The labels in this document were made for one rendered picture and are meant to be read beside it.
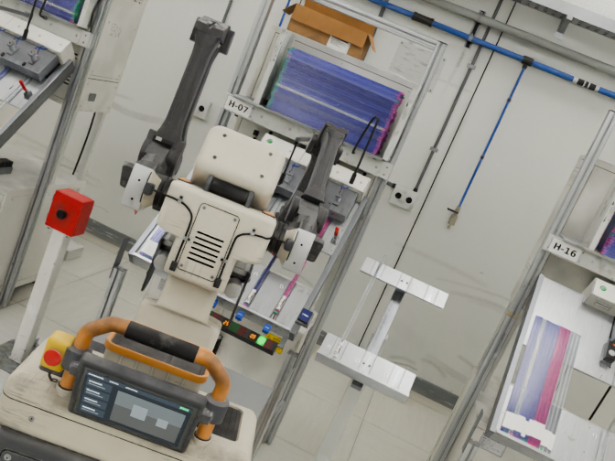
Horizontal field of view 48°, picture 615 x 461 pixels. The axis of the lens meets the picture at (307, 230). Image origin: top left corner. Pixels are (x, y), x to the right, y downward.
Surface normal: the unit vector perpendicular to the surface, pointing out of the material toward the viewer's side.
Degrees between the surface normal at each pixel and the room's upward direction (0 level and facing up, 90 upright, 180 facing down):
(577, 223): 90
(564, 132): 90
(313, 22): 80
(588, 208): 90
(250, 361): 90
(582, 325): 44
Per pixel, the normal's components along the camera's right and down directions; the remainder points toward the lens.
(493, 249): -0.22, 0.13
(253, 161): 0.26, -0.44
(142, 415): -0.16, 0.58
